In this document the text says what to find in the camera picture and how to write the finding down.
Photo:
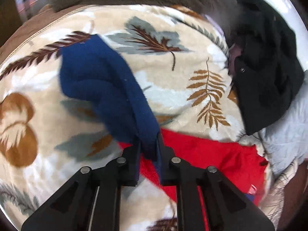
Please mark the black garment pile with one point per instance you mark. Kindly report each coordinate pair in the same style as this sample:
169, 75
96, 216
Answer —
268, 74

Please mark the cream leaf-print fleece blanket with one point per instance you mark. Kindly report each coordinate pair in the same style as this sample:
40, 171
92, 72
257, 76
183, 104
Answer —
178, 58

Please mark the grey quilted pillow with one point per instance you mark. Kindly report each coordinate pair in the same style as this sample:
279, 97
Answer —
286, 139

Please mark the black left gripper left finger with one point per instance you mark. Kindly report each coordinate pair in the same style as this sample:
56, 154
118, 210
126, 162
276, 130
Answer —
91, 198

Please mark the brown padded headboard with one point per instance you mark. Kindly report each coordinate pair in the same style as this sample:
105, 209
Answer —
295, 194

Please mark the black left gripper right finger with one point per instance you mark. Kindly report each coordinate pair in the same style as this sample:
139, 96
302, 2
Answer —
206, 199

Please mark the striped floral pillow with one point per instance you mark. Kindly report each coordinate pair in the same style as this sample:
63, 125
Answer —
273, 203

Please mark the red and blue knit sweater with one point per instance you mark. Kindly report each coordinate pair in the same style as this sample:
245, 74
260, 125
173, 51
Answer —
92, 71

